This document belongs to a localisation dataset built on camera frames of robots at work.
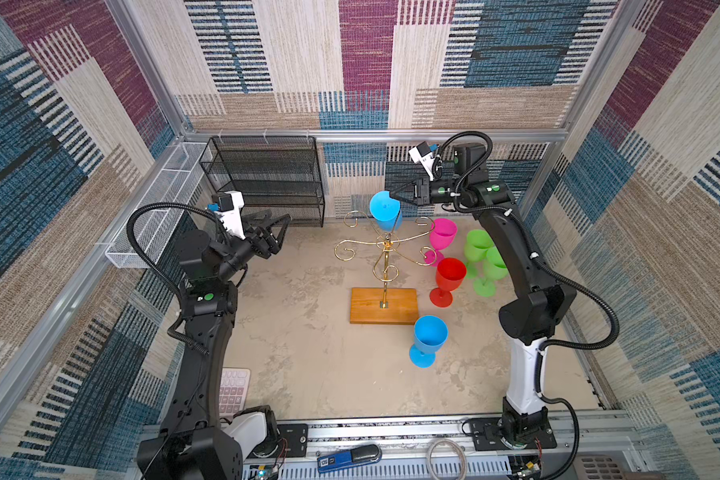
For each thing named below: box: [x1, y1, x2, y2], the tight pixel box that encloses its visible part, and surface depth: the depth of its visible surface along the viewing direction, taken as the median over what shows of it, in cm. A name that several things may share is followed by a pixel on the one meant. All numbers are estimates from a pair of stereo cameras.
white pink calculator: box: [220, 367, 252, 418], surface depth 82 cm
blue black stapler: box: [317, 444, 383, 474], surface depth 70 cm
